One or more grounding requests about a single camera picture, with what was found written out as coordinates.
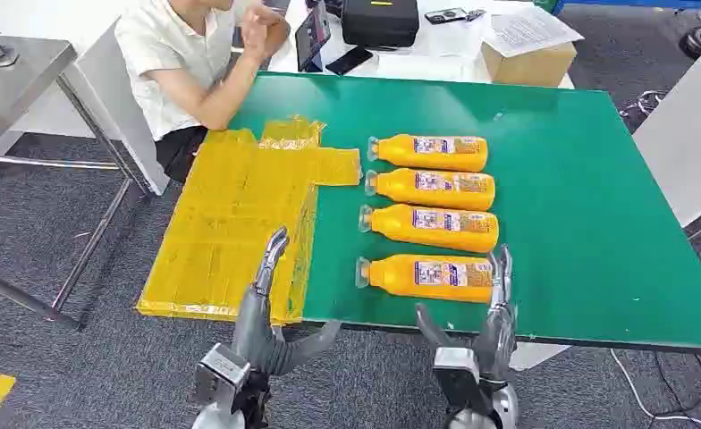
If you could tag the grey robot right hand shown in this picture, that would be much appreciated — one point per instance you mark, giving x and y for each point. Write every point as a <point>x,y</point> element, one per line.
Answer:
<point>495,343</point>

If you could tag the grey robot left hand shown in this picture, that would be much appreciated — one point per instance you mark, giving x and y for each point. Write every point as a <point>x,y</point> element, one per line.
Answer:
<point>255,331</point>

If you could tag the person's right hand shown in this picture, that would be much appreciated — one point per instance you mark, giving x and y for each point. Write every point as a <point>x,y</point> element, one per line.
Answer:
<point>261,29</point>

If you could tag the orange drink bottle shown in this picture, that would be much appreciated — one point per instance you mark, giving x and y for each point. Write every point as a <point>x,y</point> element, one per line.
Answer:
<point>395,228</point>
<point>395,278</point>
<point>398,189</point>
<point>398,154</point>

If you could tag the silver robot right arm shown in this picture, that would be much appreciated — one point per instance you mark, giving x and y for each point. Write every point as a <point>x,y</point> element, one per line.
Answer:
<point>504,408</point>

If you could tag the white table leg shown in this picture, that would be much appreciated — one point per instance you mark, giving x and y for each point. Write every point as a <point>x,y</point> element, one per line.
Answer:
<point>534,357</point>

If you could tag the black tablet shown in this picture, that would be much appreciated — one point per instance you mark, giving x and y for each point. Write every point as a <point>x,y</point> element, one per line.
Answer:
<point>312,35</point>

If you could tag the black phone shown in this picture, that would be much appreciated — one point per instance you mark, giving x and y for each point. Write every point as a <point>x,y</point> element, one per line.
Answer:
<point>349,60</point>

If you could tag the person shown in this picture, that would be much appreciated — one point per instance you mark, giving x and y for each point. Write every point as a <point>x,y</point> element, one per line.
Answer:
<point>173,59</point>

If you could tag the yellow sheet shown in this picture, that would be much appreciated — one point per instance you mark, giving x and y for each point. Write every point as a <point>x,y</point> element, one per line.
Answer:
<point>232,225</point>

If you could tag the black carry case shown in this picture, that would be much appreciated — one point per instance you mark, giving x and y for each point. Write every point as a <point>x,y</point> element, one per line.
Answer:
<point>380,23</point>

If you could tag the green table mat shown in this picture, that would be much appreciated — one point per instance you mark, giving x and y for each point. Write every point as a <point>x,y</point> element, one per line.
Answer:
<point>564,207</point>

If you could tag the white panel beside steel table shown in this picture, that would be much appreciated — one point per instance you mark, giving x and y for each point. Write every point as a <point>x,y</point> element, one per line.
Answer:
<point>119,118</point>

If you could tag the small black device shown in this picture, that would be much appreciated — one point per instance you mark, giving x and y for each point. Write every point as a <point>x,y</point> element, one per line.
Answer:
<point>445,15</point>

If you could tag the white table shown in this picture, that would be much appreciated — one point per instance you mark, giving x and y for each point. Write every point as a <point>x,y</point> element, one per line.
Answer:
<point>445,53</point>

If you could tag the key bunch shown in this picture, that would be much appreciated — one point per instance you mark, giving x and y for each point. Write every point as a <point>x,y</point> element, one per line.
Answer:
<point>475,14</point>

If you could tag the small metal part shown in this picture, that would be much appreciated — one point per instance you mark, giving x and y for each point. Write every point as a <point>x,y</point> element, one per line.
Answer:
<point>5,56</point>

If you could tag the steel table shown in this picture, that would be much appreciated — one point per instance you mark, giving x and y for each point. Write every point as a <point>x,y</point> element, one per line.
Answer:
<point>7,89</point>

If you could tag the cardboard box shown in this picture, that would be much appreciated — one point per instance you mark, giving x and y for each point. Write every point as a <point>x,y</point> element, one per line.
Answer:
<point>528,68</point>

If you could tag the printed paper sheet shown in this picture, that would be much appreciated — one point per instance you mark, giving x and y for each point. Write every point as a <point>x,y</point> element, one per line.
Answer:
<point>531,29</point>

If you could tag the large white slanted panel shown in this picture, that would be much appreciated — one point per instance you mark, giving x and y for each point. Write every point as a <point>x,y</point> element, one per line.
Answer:
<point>688,130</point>

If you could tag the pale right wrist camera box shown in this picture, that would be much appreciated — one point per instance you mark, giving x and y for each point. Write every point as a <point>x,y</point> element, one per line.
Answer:
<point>457,373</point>

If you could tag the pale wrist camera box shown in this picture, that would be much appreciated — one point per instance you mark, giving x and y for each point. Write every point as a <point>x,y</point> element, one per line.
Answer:
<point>457,373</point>
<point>220,373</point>

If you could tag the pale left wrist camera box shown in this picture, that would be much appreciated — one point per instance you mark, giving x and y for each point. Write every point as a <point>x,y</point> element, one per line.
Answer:
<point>220,373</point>

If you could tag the blue metal frame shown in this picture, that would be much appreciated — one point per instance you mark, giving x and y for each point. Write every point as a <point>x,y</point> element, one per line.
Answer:
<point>623,3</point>

